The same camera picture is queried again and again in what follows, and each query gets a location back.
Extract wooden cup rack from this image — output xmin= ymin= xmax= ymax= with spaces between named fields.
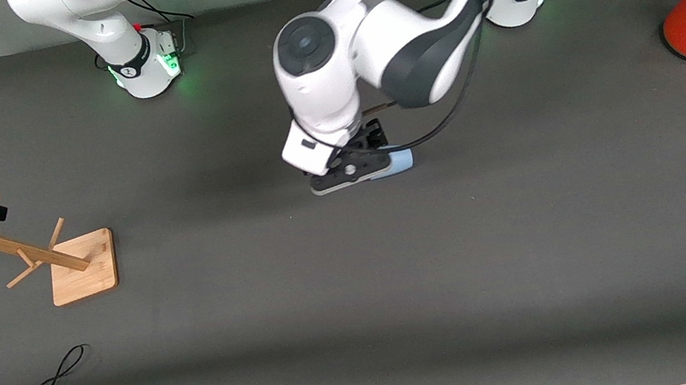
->
xmin=0 ymin=173 xmax=124 ymax=318

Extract light blue plastic cup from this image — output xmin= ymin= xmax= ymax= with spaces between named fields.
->
xmin=365 ymin=146 xmax=419 ymax=183

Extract dark grey table mat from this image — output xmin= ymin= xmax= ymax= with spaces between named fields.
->
xmin=0 ymin=0 xmax=686 ymax=385

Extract black right arm base cables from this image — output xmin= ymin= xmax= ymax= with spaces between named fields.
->
xmin=129 ymin=0 xmax=203 ymax=64

